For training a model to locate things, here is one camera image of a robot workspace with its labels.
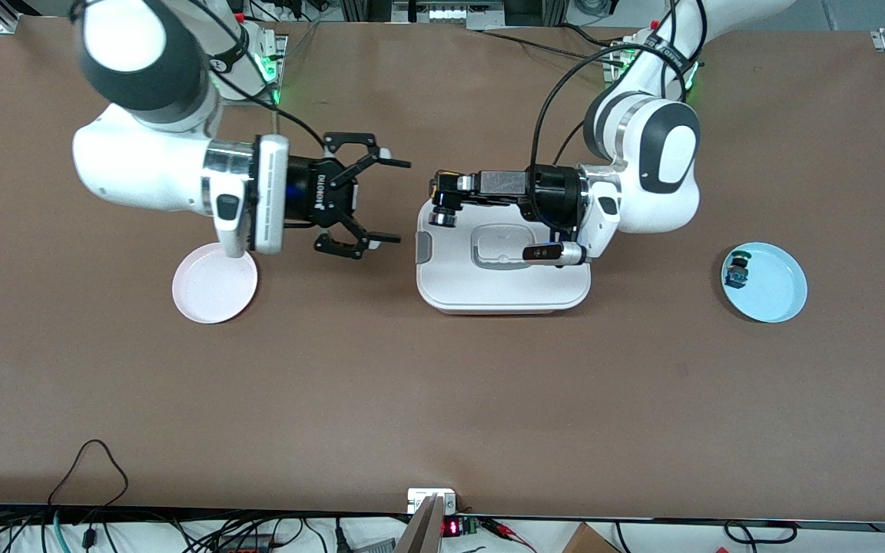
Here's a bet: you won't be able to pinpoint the brown cardboard box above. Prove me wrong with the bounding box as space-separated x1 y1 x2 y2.
562 522 621 553

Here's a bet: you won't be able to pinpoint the black looped cable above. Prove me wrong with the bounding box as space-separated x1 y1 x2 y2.
47 439 130 538

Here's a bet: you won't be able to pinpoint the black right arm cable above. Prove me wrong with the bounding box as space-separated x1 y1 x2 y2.
181 0 330 151

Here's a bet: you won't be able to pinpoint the black coiled cable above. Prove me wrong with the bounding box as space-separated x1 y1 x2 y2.
722 520 799 546

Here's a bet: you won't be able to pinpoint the white lunch box grey clips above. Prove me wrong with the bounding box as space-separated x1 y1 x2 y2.
416 196 592 316

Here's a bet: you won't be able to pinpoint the red wire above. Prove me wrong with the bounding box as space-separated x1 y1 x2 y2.
479 518 537 553

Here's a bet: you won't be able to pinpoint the white power strip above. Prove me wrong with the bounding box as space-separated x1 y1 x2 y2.
392 0 506 25

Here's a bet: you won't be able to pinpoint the thin black table cable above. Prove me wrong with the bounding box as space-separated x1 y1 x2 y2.
479 28 629 64

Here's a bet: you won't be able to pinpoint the light blue round plate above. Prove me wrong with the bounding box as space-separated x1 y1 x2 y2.
721 242 808 324

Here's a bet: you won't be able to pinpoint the pale pink round plate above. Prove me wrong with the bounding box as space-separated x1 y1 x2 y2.
172 242 259 325

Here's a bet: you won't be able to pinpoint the grey metal post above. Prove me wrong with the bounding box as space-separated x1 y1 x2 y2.
395 495 445 553

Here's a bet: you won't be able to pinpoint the green push-button switch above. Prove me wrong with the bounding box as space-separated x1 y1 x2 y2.
724 250 754 290

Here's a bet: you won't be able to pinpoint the small white socket block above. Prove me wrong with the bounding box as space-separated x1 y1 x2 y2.
407 488 458 515

